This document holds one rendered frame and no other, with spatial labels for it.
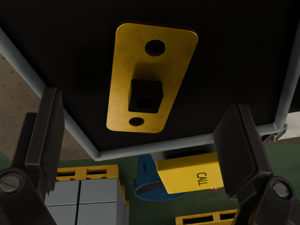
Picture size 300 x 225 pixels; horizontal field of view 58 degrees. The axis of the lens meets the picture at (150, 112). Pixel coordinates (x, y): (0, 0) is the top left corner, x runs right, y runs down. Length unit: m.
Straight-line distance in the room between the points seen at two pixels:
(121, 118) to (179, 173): 0.10
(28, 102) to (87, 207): 1.89
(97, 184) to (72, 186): 0.24
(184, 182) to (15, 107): 0.77
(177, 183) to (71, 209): 2.50
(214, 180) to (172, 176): 0.04
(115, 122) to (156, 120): 0.03
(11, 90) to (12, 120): 0.16
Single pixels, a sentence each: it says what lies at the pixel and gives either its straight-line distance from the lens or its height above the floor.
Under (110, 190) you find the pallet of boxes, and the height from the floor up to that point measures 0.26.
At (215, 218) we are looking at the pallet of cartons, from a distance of 4.54.
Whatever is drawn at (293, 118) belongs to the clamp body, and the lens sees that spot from 0.41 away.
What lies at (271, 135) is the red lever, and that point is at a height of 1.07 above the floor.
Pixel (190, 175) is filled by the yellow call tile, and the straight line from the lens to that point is 0.26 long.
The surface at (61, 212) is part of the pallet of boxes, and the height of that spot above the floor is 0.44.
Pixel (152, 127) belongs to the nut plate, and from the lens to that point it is 0.18.
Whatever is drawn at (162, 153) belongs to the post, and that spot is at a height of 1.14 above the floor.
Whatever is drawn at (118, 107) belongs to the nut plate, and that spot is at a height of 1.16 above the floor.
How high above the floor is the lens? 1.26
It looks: 37 degrees down
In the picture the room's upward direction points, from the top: 176 degrees clockwise
